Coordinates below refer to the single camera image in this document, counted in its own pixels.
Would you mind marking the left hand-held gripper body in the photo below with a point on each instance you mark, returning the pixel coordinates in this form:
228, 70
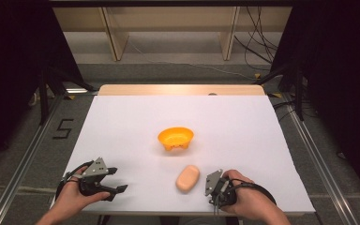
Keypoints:
93, 173

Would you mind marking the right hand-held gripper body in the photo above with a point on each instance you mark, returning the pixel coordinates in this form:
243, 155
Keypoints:
218, 187

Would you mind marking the person's left hand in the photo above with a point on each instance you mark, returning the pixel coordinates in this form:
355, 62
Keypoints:
72, 197

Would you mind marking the person's right hand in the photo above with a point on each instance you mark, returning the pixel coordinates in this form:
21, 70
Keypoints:
250, 195

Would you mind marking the orange plastic bowl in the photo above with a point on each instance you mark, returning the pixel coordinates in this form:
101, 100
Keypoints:
175, 137

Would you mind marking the white table sheet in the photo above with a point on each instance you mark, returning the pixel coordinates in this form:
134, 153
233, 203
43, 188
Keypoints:
200, 118

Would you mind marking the yellow tape piece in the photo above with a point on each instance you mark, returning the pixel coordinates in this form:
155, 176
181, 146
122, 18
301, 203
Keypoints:
70, 97
257, 75
276, 95

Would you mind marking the black metal stand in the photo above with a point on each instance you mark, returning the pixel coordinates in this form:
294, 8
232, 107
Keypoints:
48, 90
293, 81

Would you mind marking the black curtain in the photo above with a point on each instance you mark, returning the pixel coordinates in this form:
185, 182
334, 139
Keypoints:
15, 62
343, 78

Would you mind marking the beige wooden desk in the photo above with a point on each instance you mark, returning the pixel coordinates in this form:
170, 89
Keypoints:
175, 18

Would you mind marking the aluminium floor rail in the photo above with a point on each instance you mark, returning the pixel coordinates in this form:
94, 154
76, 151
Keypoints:
22, 165
322, 162

